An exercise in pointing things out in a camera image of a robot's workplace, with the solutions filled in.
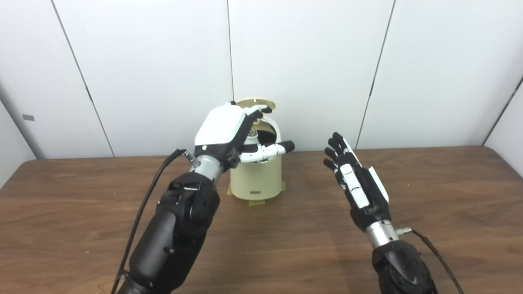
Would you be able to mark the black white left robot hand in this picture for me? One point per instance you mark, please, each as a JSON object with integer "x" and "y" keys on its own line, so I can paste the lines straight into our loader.
{"x": 220, "y": 128}

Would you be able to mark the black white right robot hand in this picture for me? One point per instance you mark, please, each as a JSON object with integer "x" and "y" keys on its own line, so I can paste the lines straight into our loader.
{"x": 367, "y": 200}

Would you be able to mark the small white plastic bottle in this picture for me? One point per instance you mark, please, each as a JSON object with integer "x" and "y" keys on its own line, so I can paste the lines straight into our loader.
{"x": 253, "y": 134}

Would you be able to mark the cream round bin lid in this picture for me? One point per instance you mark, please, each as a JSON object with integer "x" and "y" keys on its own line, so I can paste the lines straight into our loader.
{"x": 257, "y": 102}

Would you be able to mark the cream-colored round bin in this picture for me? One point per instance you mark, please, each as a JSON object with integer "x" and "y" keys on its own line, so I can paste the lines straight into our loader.
{"x": 257, "y": 179}

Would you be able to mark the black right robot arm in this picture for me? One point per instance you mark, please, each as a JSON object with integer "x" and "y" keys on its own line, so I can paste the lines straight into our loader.
{"x": 400, "y": 269}

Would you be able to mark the small gray wall sticker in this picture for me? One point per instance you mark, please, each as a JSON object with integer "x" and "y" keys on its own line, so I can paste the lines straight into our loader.
{"x": 28, "y": 117}

